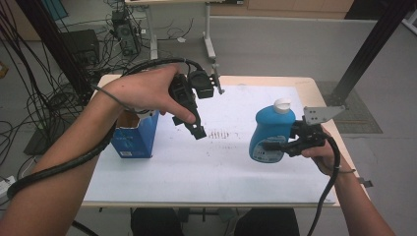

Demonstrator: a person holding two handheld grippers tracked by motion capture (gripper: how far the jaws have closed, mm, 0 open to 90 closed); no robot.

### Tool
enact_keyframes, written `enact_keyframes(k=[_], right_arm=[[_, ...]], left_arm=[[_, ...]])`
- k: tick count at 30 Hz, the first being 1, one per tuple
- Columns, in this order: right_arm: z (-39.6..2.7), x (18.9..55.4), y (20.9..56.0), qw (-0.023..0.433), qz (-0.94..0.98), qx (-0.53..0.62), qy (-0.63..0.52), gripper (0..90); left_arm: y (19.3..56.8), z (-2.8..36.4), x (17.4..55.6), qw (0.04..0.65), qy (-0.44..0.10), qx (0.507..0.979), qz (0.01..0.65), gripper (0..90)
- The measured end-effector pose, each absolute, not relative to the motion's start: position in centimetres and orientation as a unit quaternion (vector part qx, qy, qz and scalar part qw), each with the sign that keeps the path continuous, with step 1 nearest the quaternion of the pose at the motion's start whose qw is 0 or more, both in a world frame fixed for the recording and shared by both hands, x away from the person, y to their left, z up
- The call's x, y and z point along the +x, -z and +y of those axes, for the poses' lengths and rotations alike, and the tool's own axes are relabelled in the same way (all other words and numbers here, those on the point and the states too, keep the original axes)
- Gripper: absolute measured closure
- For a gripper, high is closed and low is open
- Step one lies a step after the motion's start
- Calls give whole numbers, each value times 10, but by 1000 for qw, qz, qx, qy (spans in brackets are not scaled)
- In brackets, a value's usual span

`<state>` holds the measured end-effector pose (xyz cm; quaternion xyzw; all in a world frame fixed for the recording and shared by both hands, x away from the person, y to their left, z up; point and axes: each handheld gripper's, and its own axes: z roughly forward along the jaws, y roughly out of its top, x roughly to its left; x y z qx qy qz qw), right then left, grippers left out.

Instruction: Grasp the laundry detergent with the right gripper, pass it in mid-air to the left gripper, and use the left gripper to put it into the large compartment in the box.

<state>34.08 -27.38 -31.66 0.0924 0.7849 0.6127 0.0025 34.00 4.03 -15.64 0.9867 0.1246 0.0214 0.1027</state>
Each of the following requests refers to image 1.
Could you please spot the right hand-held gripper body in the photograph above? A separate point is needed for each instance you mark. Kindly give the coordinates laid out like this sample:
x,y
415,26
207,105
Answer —
x,y
311,134

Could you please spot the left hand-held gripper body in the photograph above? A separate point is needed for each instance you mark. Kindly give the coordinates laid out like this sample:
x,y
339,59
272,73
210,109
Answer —
x,y
200,83

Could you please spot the blue bottle with white cap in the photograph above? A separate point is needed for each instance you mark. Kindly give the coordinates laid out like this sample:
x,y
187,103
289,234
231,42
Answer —
x,y
270,128

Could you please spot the blue cardboard box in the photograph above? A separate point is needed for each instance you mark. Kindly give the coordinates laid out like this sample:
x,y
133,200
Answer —
x,y
137,137

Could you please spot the person's right hand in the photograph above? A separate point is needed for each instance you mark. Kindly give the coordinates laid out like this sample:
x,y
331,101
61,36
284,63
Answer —
x,y
327,157

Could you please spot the person's left hand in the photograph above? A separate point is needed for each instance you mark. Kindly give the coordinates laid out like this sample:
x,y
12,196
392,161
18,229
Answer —
x,y
144,90

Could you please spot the white table sheet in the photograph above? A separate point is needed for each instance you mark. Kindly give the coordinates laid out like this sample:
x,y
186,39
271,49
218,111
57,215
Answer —
x,y
203,173

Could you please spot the grey table edge tab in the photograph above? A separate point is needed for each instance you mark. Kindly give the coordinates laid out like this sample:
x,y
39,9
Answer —
x,y
365,182

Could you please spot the person's right leg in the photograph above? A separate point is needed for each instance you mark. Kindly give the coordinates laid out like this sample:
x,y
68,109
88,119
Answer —
x,y
265,223

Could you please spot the person's leg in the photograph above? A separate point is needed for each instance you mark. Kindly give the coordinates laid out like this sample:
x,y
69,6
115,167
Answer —
x,y
157,223
265,223

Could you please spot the black computer tower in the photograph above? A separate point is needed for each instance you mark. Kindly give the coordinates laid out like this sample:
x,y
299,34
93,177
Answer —
x,y
126,34

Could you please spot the person's left leg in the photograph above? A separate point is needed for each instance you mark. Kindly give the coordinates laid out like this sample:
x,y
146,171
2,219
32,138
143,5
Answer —
x,y
157,223

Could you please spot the wooden cabinet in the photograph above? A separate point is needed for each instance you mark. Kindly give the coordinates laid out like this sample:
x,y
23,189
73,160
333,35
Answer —
x,y
295,8

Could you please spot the black box on floor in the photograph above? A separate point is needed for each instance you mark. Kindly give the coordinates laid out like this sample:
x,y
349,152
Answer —
x,y
80,44

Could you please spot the black floor mat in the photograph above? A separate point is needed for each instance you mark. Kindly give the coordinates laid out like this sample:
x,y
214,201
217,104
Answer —
x,y
36,144

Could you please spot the teal panel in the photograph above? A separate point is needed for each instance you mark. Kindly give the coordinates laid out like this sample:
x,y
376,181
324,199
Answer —
x,y
55,8

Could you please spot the white power strip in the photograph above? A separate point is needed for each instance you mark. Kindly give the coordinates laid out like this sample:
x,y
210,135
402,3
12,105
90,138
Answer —
x,y
5,185

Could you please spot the white desk frame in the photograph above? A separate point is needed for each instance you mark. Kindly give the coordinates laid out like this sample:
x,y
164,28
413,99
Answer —
x,y
208,32

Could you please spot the black metal stand post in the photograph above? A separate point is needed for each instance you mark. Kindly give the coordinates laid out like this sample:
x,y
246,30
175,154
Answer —
x,y
49,36
377,39

